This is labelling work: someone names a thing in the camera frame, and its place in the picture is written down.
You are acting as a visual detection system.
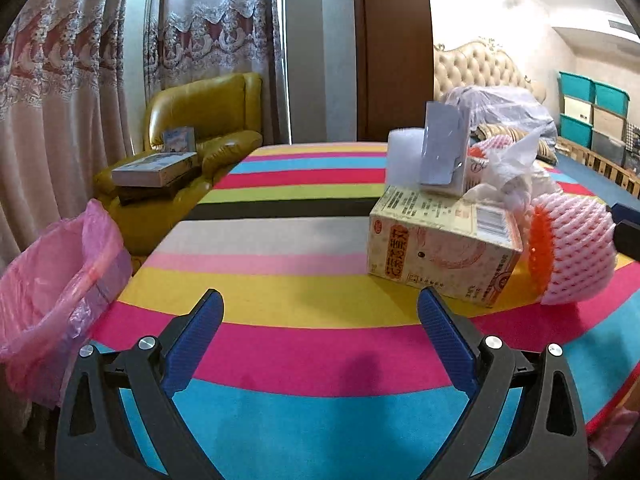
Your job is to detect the narrow beige lace curtain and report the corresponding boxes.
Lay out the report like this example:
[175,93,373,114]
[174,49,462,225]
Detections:
[145,0,286,146]

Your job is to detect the clear plastic bag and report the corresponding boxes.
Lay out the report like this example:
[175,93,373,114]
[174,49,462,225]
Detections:
[467,127,566,211]

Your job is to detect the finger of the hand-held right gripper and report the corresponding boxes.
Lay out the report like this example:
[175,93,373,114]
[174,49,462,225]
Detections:
[613,219,640,262]
[606,202,640,223]

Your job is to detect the tall white foam block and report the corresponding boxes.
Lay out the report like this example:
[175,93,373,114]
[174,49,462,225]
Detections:
[388,128,427,192]

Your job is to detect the cream printed carton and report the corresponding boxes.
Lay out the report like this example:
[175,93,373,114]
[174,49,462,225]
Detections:
[367,185,524,309]

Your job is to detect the ceiling air vent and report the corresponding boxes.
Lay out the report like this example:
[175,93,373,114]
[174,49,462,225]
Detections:
[605,17,640,38]

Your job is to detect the flat printed box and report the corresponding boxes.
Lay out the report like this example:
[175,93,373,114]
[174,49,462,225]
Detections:
[111,151,199,188]

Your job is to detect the small pink foam net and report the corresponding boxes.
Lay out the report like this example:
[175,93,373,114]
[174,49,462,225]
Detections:
[472,135,523,157]

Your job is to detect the grey white upright box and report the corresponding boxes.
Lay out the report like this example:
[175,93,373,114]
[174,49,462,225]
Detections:
[419,101,473,197]

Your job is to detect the waste bin with pink liner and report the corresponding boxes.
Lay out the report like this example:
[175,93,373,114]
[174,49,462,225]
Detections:
[0,199,133,408]

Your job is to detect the rainbow striped table cover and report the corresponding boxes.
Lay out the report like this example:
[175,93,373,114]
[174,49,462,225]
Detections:
[90,142,640,480]

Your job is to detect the wooden bed rail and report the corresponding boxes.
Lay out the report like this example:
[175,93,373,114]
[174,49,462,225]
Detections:
[557,136,640,197]

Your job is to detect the yellow leather armchair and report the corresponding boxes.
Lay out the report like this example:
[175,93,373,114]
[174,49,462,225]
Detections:
[92,72,264,256]

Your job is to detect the bed with blue sheet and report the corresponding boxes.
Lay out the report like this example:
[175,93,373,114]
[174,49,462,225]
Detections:
[550,152,640,203]

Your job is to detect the brown striped pillow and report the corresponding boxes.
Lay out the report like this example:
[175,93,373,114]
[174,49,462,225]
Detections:
[472,124,531,143]

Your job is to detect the stack of storage bins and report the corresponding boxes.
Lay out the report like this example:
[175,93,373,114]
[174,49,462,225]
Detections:
[557,71,640,173]

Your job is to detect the small blue white box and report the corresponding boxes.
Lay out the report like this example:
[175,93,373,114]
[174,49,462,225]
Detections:
[162,126,197,153]

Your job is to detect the brown wooden door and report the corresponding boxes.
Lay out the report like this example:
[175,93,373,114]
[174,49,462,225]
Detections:
[354,0,435,142]

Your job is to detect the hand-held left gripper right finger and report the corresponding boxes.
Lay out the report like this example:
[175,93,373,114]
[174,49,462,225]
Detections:
[417,287,591,480]

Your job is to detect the large pink foam net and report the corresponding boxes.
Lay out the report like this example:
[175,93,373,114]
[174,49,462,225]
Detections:
[530,191,617,306]

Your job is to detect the cream tufted headboard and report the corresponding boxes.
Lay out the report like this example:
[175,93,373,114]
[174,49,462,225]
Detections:
[432,37,548,106]

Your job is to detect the dark brown box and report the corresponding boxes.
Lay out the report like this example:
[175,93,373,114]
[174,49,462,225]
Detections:
[116,177,201,206]

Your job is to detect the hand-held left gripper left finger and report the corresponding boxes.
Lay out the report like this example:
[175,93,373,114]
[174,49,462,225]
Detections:
[55,288,226,480]

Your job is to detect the orange bristly ball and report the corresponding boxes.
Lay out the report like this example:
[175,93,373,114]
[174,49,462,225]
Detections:
[527,210,553,293]

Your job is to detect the wide beige lace curtain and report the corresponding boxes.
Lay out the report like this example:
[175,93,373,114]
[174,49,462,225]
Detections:
[0,0,133,271]

